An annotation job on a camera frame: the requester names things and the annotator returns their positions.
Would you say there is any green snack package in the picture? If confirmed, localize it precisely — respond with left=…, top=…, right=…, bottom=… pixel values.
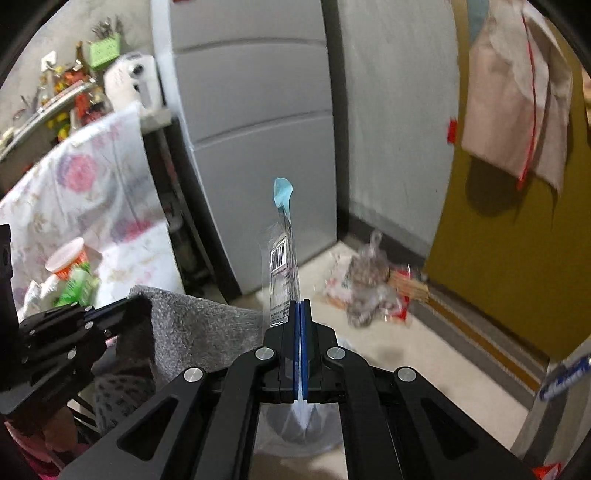
left=55, top=264, right=99, bottom=307

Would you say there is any orange white instant noodle cup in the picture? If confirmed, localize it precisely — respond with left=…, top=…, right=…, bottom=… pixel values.
left=45, top=237, right=88, bottom=280

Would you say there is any plastic bags trash pile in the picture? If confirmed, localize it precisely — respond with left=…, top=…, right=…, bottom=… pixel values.
left=324, top=230, right=430, bottom=328

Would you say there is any green utensil holder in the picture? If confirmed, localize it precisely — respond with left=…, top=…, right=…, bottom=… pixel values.
left=88, top=33, right=121, bottom=70

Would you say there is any pink cloth hanging bag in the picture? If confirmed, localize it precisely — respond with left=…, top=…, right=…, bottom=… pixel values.
left=462, top=1, right=573, bottom=192

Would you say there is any metal kitchen shelf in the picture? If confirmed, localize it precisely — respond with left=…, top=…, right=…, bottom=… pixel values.
left=0, top=79, right=97, bottom=162

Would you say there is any mustard yellow door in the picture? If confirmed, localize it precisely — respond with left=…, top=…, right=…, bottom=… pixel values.
left=426, top=1, right=590, bottom=360

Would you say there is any floral cloth cover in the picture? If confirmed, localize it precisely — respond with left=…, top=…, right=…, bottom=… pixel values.
left=1, top=104, right=184, bottom=307

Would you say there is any white rice cooker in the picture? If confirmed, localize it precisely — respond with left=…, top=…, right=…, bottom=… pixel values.
left=103, top=52, right=163, bottom=112

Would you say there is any clear plastic wrapper blue tip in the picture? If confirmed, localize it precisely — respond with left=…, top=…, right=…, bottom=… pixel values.
left=269, top=177, right=300, bottom=327

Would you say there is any grey fuzzy mat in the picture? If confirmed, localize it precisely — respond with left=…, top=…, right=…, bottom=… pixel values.
left=94, top=284, right=266, bottom=434

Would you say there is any grey refrigerator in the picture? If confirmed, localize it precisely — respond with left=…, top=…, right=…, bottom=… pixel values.
left=151, top=1, right=337, bottom=299

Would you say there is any blue white package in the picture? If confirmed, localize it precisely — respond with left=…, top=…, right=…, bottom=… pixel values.
left=539, top=354, right=590, bottom=402

